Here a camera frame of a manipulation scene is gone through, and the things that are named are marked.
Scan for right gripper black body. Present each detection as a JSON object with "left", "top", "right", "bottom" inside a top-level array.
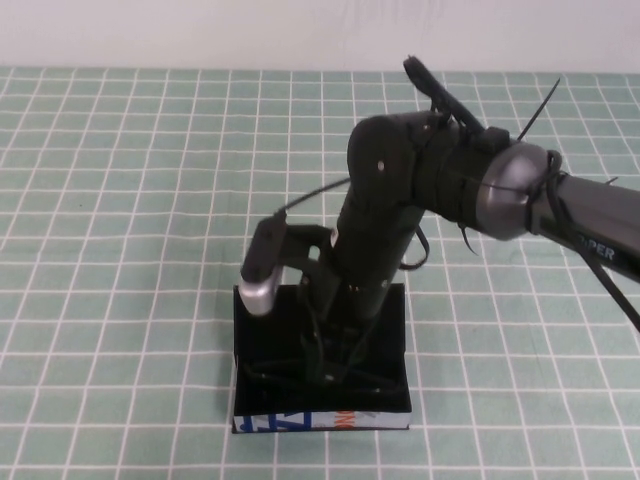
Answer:
[{"left": 328, "top": 198, "right": 422, "bottom": 324}]

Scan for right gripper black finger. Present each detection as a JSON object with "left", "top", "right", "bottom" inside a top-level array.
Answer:
[
  {"left": 333, "top": 326, "right": 372, "bottom": 385},
  {"left": 298, "top": 323, "right": 330, "bottom": 387}
]

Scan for black sunglasses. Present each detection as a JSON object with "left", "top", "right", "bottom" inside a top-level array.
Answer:
[{"left": 243, "top": 349, "right": 401, "bottom": 399}]

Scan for black printed glasses case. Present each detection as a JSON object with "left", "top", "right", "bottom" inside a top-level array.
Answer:
[{"left": 230, "top": 282, "right": 414, "bottom": 435}]

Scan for black zip tie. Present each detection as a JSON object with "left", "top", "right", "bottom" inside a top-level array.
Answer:
[
  {"left": 457, "top": 222, "right": 480, "bottom": 257},
  {"left": 517, "top": 75, "right": 562, "bottom": 146}
]

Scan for green white-checked tablecloth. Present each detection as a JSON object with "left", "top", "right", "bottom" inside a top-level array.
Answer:
[{"left": 0, "top": 66, "right": 640, "bottom": 480}]

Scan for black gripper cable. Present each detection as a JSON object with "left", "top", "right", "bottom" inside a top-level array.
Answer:
[{"left": 397, "top": 222, "right": 432, "bottom": 274}]

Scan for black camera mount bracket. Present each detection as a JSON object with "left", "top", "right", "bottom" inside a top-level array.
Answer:
[{"left": 282, "top": 223, "right": 346, "bottom": 326}]

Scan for thin black camera cable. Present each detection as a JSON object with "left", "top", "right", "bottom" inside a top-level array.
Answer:
[{"left": 279, "top": 175, "right": 354, "bottom": 215}]

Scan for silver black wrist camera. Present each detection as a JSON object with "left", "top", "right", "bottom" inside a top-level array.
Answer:
[{"left": 238, "top": 212, "right": 290, "bottom": 317}]

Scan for thick black sleeved cable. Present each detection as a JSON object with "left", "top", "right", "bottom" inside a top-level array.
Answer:
[{"left": 402, "top": 53, "right": 510, "bottom": 151}]

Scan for black forearm cable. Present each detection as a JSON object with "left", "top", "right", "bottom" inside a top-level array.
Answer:
[{"left": 524, "top": 148, "right": 640, "bottom": 332}]

